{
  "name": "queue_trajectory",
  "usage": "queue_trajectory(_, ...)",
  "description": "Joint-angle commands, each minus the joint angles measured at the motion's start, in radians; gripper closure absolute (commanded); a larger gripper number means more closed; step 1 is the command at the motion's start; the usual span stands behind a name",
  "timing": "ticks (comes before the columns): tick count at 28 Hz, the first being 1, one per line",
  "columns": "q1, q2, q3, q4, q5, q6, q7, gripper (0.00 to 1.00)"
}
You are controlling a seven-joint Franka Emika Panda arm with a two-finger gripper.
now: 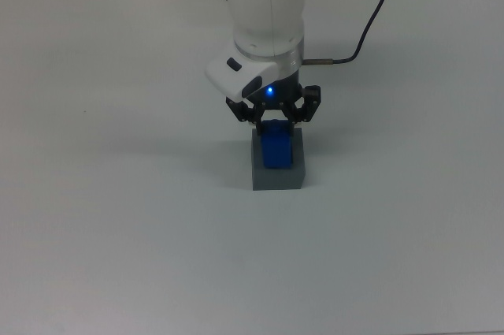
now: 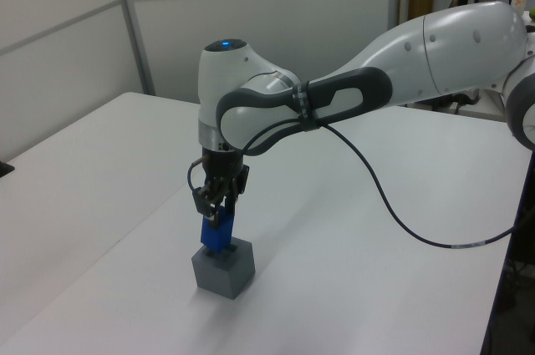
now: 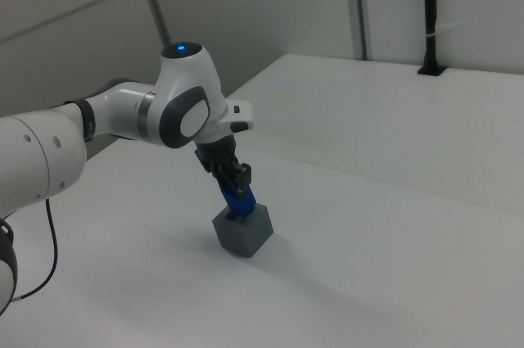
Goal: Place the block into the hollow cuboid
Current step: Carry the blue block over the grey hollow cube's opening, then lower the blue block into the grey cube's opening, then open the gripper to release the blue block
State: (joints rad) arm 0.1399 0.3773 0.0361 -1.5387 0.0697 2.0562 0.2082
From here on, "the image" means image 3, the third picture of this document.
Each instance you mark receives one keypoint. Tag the grey hollow cuboid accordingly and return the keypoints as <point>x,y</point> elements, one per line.
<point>239,235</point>

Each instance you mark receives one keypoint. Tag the grey upright partition post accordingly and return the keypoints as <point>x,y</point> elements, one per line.
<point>355,4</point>

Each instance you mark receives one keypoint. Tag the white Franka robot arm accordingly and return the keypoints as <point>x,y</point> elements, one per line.
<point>118,110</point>

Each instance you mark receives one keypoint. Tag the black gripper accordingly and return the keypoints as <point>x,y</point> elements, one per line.
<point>217,153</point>

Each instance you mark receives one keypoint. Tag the blue block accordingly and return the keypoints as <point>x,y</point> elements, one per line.
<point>244,205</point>

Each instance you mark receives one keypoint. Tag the black pole with base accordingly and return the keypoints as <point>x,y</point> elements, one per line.
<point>430,4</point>

